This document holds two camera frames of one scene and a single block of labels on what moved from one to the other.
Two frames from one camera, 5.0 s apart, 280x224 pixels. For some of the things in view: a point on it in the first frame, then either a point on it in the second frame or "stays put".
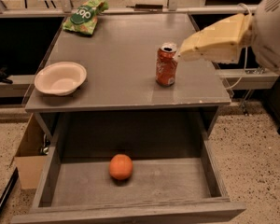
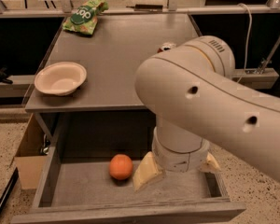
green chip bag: (83, 19) stays put
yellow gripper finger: (220, 41) to (147, 171)
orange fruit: (120, 166) stays put
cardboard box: (29, 162) stays put
